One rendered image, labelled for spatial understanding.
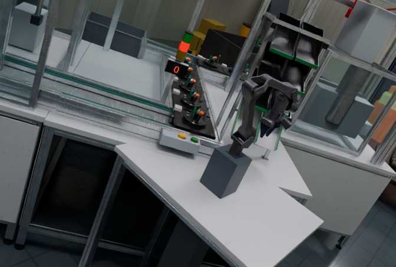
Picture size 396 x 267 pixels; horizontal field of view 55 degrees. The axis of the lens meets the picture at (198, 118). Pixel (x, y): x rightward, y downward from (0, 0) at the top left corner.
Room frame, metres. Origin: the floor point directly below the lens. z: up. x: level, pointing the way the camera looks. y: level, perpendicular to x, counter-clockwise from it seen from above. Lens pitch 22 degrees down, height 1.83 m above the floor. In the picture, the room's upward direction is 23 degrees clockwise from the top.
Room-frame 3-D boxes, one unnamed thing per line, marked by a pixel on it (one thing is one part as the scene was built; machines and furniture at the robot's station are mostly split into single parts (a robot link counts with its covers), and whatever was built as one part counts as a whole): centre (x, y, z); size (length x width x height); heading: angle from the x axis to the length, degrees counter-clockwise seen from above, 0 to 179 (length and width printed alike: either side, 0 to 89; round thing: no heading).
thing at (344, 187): (3.15, -1.04, 0.43); 1.11 x 0.68 x 0.86; 105
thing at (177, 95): (2.27, 0.08, 1.01); 0.24 x 0.24 x 0.13; 15
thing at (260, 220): (1.69, -0.25, 0.84); 0.90 x 0.70 x 0.03; 59
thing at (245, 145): (1.65, -0.22, 1.15); 0.09 x 0.07 x 0.06; 44
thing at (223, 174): (1.65, -0.22, 0.96); 0.14 x 0.14 x 0.20; 59
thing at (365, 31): (3.05, -0.91, 1.50); 0.38 x 0.21 x 0.88; 15
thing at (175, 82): (2.51, 0.14, 1.01); 0.24 x 0.24 x 0.13; 15
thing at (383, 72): (3.11, -0.94, 1.21); 0.69 x 0.46 x 0.69; 105
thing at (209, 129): (2.03, 0.01, 0.96); 0.24 x 0.24 x 0.02; 15
